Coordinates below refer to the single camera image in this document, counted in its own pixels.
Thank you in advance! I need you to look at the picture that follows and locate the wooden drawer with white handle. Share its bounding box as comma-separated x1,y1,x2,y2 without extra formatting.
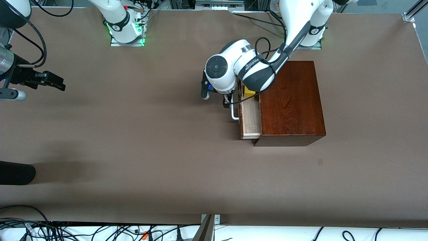
231,79,262,140

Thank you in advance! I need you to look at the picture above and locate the dark brown wooden cabinet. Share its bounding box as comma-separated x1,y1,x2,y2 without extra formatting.
251,61,326,147

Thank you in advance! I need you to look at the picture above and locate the black cylindrical object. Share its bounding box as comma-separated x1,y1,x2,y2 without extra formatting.
0,161,36,185

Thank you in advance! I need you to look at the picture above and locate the dark slanted bar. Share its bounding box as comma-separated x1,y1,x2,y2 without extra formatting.
192,214,214,241

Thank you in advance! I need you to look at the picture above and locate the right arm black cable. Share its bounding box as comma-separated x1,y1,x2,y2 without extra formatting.
10,0,74,66

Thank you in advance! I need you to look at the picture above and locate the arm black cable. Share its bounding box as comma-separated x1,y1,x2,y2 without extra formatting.
231,9,290,105
10,0,74,66

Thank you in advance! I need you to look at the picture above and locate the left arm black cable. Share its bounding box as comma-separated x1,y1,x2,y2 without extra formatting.
231,9,290,105

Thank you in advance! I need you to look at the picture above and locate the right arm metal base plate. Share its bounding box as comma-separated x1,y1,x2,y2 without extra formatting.
110,10,146,47

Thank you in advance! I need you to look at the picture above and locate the long black table cable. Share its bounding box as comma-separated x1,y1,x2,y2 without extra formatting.
232,9,285,28

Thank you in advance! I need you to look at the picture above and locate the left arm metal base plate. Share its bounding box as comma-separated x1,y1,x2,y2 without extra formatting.
294,39,322,50

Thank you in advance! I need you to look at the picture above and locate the metal edge bracket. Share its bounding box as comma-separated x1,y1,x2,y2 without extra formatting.
201,214,220,225

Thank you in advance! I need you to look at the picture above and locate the aluminium frame profile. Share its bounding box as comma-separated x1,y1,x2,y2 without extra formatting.
402,0,428,23

